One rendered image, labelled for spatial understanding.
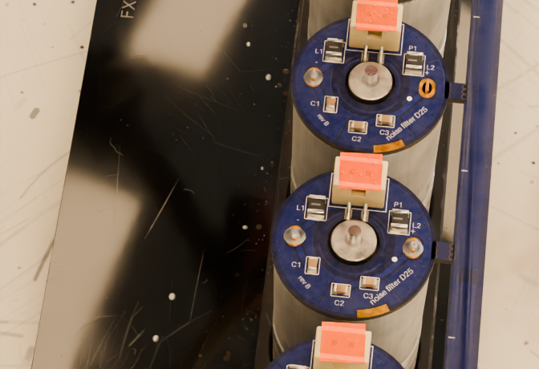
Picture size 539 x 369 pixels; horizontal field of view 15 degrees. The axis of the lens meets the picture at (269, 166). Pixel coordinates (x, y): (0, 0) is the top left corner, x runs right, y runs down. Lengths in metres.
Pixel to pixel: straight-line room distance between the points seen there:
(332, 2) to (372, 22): 0.02
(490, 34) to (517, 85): 0.07
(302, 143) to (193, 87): 0.06
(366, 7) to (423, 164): 0.03
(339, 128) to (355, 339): 0.04
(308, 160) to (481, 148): 0.03
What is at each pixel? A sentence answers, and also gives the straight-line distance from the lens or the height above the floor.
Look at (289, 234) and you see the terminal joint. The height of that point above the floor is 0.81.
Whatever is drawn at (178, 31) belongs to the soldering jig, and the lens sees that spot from 0.39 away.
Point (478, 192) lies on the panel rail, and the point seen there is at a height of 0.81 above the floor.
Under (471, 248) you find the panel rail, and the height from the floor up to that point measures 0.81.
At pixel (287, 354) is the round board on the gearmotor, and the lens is 0.30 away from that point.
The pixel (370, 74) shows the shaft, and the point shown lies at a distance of 0.32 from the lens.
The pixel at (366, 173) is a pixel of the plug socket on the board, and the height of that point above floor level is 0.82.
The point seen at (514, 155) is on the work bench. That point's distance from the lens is 0.39.
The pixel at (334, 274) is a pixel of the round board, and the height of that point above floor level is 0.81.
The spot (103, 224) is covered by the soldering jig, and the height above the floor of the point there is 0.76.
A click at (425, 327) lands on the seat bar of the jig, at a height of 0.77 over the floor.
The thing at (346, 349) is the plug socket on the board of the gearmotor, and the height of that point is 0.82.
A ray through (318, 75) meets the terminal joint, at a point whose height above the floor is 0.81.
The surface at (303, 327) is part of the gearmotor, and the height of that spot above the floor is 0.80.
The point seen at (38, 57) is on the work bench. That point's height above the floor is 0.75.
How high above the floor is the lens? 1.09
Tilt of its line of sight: 62 degrees down
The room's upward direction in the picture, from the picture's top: straight up
